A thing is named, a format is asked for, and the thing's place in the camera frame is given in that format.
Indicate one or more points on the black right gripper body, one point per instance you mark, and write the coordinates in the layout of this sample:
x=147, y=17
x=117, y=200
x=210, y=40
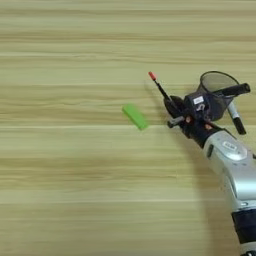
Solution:
x=198, y=131

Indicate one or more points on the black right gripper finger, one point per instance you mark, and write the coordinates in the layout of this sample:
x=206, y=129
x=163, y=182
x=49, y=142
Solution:
x=178, y=101
x=172, y=109

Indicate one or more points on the red and black pen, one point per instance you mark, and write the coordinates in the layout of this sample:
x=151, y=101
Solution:
x=152, y=76

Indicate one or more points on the green rectangular block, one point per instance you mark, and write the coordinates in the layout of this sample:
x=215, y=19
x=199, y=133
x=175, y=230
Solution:
x=135, y=116

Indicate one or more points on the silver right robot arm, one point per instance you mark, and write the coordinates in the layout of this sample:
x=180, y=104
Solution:
x=236, y=170

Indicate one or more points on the black box with white label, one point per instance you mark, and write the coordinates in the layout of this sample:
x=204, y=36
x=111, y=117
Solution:
x=196, y=105

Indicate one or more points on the black mesh pen cup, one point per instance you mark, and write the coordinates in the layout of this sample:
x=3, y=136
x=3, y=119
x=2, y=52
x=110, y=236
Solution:
x=218, y=106

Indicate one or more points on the grey marker with black cap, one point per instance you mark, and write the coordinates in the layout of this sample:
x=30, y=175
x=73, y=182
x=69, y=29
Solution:
x=237, y=120

